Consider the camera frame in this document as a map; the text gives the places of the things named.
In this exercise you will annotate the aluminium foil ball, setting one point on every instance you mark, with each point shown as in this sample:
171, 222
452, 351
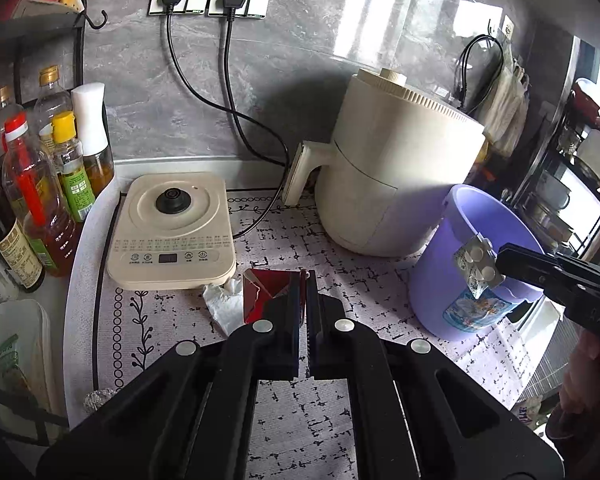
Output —
94, 400

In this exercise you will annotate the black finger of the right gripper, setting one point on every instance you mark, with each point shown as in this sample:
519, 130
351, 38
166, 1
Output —
530, 267

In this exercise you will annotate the red cap oil bottle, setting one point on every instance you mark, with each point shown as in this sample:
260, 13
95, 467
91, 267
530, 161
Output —
31, 184

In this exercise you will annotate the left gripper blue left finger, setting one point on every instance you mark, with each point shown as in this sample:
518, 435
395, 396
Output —
280, 354

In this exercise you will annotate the purple plastic bucket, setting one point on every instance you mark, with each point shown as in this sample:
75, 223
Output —
455, 288

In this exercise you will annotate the white plastic food container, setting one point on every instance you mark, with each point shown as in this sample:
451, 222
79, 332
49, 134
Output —
26, 356

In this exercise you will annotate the cream induction cooker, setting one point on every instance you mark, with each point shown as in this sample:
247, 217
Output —
172, 233

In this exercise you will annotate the black metal kitchen rack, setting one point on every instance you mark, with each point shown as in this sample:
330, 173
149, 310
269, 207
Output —
20, 35

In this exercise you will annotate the cream air fryer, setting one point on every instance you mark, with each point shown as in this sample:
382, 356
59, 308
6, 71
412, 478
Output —
394, 154

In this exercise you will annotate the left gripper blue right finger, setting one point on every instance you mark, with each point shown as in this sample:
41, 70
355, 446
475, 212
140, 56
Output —
325, 349

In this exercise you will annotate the white pill blister pack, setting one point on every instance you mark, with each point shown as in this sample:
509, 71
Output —
476, 262

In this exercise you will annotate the person's right hand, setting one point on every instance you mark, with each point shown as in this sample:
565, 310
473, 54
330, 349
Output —
581, 386

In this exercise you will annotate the dark soy sauce bottle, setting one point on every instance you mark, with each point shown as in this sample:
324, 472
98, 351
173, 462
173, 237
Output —
16, 250

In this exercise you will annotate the hanging plastic bags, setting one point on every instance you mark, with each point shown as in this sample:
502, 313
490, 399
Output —
505, 109

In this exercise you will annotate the gold cap clear bottle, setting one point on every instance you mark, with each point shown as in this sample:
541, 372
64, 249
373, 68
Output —
53, 99

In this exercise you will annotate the white top oil dispenser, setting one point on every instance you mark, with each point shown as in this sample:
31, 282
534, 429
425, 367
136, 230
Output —
88, 107

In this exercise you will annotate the red paper box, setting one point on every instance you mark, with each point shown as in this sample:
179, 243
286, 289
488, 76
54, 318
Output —
262, 285

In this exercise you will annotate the black dish shelf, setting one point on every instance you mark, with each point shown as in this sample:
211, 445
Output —
559, 198

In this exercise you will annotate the yellow cap green label bottle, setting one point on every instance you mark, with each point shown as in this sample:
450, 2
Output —
69, 161

